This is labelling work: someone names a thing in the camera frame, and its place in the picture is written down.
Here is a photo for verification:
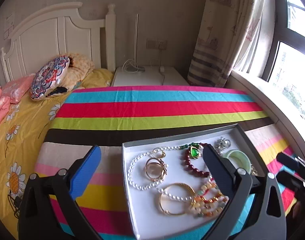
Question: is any window frame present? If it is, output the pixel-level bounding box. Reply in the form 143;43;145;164
227;0;305;159

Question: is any pink folded quilt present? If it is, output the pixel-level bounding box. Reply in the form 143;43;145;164
0;74;35;124

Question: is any grey jewelry tray box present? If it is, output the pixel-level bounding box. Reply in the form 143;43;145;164
122;124;268;239

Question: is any wall power outlet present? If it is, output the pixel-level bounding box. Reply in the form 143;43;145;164
146;38;168;50

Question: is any yellow floral bedsheet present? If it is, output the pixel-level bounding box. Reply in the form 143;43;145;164
0;69;127;239

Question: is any beige plush blanket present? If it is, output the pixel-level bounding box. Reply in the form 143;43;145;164
59;53;94;92

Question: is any white nightstand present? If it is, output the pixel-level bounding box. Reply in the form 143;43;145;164
111;66;189;87

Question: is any striped colourful blanket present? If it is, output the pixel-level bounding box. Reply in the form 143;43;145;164
35;86;294;239

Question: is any white wooden headboard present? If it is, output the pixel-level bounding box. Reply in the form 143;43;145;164
1;2;116;82

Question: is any white pearl necklace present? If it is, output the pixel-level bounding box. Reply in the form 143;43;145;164
127;144;193;203

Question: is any green jade bangle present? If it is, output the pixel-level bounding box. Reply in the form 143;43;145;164
223;150;251;174

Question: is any silver rhinestone pearl brooch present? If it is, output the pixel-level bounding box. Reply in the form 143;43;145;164
214;137;231;155

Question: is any red string gold bead bracelet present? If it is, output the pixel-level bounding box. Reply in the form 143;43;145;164
192;177;230;205

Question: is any white charging cable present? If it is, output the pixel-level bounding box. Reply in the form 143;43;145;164
121;48;166;86

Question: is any striped patterned curtain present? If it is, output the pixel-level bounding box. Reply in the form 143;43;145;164
187;0;275;87

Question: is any green gem pendant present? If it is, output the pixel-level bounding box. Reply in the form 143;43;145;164
179;142;204;159

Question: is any gold pin brooch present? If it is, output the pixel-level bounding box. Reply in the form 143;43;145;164
251;164;258;176

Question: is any embroidered round pillow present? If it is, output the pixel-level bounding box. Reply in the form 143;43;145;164
29;56;70;101

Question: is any dark red bead bracelet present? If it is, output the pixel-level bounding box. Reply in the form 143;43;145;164
183;142;213;179

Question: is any gold bangle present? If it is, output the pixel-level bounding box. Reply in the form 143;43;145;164
158;183;195;216

